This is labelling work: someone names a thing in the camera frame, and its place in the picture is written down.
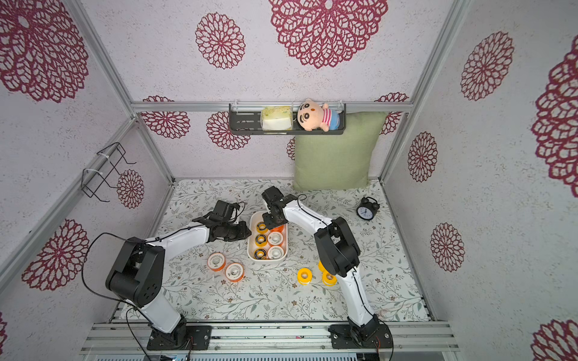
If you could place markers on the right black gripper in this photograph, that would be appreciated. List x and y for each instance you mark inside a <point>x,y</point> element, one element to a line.
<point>275,216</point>

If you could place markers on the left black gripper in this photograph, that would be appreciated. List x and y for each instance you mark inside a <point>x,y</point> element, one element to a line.
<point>244,232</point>

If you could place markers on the black yellow tape roll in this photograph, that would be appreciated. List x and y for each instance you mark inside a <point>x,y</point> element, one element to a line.
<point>262,228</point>
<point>261,241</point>
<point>260,254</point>

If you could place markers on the orange tape roll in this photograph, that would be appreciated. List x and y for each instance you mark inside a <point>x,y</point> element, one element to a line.
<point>216,262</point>
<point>235,272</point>
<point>275,253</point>
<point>275,239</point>
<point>279,229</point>

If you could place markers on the white plastic storage box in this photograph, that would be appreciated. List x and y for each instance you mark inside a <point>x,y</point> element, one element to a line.
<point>251,246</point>

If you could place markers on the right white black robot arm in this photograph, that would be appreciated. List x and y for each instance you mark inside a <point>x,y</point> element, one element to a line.
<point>339,254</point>

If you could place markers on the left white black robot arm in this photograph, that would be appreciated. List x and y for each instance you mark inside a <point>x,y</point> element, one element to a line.
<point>137,274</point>

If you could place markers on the yellow tape roll top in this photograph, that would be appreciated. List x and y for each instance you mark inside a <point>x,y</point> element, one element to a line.
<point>321,268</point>

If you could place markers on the green pillow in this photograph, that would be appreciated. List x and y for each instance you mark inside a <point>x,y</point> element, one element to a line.
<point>338,162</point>

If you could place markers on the black alarm clock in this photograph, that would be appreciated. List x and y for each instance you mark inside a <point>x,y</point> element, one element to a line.
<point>367,208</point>

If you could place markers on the yellow green sponge pack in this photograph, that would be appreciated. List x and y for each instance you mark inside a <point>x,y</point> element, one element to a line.
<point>277,118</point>

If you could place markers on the plush doll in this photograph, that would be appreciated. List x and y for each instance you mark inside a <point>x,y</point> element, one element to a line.
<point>311,116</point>

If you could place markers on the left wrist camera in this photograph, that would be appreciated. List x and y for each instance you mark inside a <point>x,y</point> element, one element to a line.
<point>225,211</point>

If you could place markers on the black wall shelf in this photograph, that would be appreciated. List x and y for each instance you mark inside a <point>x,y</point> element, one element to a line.
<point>248,123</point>

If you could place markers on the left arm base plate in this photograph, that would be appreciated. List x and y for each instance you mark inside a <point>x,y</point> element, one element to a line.
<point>183,337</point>

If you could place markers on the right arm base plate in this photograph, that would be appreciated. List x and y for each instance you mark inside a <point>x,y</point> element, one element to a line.
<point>373,335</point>

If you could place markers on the black wire wall rack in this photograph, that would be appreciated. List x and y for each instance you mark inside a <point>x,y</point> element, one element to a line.
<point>92,179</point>

